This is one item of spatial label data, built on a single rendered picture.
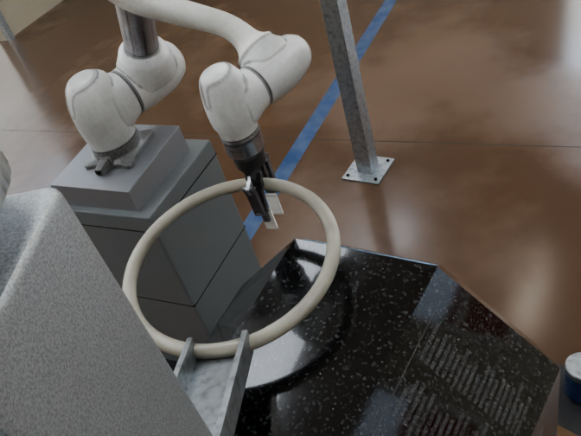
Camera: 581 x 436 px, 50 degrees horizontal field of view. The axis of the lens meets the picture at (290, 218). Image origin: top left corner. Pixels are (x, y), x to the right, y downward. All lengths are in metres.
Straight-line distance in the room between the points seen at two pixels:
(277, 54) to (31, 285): 0.99
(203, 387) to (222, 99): 0.57
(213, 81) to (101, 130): 0.70
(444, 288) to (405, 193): 1.60
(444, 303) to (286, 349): 0.34
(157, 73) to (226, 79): 0.68
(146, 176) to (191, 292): 0.43
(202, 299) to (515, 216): 1.35
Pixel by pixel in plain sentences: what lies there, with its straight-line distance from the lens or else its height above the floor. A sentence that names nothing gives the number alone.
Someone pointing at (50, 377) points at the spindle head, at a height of 1.51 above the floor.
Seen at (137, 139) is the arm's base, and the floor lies 0.92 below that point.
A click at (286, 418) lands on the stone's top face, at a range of 1.18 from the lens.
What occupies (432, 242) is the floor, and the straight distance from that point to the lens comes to 2.65.
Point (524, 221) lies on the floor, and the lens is 2.71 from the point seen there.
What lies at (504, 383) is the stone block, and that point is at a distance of 1.37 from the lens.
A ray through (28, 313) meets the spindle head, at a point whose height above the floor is 1.56.
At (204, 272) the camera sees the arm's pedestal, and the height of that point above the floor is 0.45.
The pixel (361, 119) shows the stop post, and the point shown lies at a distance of 2.87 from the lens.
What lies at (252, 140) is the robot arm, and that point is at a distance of 1.37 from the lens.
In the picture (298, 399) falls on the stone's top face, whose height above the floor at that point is 0.87.
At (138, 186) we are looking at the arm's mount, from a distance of 1.90.
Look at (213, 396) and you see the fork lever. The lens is 1.13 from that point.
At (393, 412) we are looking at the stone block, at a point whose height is 0.83.
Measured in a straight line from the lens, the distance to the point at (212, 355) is 1.20.
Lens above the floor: 1.84
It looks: 39 degrees down
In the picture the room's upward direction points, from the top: 18 degrees counter-clockwise
